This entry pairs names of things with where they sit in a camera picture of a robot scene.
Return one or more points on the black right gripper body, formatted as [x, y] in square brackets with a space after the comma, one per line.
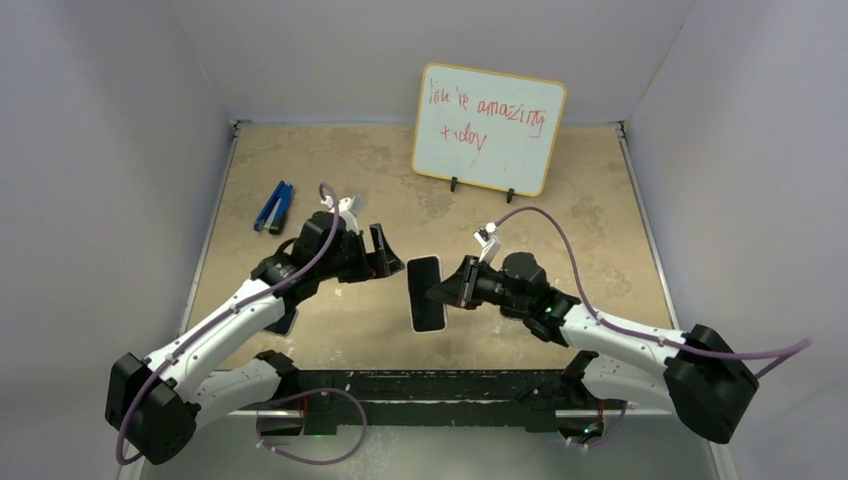
[490, 288]

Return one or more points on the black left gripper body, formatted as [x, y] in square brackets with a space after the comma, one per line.
[351, 263]

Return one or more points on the purple phone black screen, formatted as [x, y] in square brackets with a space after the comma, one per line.
[426, 295]

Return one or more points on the silver phone black screen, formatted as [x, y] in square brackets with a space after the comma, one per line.
[284, 325]

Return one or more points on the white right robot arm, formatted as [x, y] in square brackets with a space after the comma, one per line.
[692, 374]

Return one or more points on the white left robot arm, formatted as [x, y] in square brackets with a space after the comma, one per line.
[157, 403]

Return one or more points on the blue and black stapler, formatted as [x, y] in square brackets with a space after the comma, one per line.
[273, 215]

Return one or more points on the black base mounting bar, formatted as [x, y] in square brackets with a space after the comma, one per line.
[536, 400]

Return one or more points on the whiteboard with red writing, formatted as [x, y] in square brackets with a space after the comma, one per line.
[487, 129]

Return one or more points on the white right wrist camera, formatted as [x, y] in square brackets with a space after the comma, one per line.
[487, 238]

